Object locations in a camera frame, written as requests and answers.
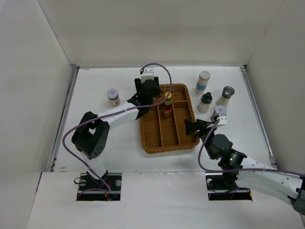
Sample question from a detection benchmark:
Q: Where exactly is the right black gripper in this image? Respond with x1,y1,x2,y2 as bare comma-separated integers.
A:
184,119,218,159

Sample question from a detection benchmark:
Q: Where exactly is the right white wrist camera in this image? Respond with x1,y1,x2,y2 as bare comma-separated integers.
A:
214,114,228,126

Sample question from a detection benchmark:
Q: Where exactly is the red sauce bottle yellow cap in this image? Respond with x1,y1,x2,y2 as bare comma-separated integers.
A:
162,92,173,117

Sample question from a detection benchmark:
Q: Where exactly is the dark paste jar right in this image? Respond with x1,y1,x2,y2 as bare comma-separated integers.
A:
211,105,227,122

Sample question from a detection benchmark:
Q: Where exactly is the brown wicker divided tray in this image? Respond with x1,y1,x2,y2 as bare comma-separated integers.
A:
140,83,199,154

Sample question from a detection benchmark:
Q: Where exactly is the black knob white powder bottle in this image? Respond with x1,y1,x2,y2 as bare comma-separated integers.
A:
197,92,213,113

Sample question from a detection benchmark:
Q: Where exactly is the dark cap salt shaker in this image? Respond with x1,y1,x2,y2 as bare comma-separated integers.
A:
216,86,235,107

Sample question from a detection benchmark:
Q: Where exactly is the purple cable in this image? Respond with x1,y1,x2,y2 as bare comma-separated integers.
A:
199,120,305,195
62,62,173,201

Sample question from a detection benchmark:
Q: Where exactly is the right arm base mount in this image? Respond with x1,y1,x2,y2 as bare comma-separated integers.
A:
205,173,252,201

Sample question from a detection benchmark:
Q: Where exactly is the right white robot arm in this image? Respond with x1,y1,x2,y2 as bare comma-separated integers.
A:
184,116,305,215

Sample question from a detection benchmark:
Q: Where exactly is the dark paste jar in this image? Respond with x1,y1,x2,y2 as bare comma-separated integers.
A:
107,89,121,107
211,105,227,122

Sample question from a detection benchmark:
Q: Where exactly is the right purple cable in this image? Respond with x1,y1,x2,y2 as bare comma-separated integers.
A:
199,120,305,195

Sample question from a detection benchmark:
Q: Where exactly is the tall blue label jar right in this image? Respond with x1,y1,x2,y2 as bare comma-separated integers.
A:
194,71,210,95

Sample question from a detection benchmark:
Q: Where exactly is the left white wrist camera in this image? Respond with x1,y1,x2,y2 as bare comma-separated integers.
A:
140,68,154,84

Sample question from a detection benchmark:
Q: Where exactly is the dark paste jar left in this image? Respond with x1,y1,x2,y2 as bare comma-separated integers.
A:
107,89,121,107

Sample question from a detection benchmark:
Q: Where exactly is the right aluminium table rail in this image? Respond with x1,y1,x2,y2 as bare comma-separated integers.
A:
240,65,278,168

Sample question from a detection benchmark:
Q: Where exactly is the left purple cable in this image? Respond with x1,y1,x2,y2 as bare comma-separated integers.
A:
62,62,173,201

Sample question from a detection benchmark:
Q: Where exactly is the aluminium table rail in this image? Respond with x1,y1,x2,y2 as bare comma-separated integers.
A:
240,65,278,168
46,64,80,172

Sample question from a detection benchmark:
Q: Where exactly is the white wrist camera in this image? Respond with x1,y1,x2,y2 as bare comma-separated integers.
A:
214,114,228,126
140,68,154,84

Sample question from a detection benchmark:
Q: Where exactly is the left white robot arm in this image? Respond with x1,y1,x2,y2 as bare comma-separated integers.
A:
71,76,161,190

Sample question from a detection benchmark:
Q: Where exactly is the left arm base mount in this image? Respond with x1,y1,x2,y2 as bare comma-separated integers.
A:
73,173,122,201

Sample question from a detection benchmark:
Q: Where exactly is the left aluminium table rail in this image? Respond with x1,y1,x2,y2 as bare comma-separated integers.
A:
46,64,80,172

